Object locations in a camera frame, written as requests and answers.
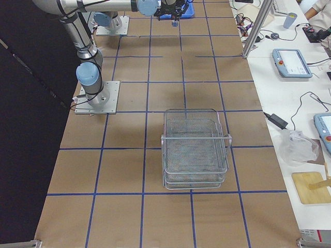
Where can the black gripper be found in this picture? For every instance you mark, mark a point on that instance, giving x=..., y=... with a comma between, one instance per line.
x=175, y=10

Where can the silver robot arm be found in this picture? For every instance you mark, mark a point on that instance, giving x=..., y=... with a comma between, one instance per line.
x=109, y=20
x=89, y=71

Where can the far teach pendant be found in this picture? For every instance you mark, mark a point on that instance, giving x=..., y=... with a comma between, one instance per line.
x=290, y=63

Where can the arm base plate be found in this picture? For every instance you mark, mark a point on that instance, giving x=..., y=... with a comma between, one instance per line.
x=101, y=31
x=104, y=103

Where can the wooden cutting board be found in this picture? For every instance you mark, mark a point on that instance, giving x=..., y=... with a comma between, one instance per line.
x=312, y=188

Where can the teach pendant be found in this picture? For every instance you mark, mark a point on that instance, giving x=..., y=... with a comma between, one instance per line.
x=322, y=124
x=290, y=63

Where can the near teach pendant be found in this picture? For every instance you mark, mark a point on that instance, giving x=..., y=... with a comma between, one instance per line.
x=322, y=124

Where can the wire mesh shelf basket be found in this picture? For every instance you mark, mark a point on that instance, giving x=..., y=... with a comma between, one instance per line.
x=194, y=149

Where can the clear plastic bag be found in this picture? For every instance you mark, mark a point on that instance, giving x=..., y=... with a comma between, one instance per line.
x=293, y=148

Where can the black power adapter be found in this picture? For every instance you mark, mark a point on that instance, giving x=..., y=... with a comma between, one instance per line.
x=276, y=120

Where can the blue plastic tray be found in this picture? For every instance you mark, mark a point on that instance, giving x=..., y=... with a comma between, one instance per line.
x=188, y=14

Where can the aluminium frame post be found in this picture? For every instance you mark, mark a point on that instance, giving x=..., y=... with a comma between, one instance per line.
x=259, y=21

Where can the blue cup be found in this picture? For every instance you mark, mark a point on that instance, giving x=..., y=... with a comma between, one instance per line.
x=289, y=20

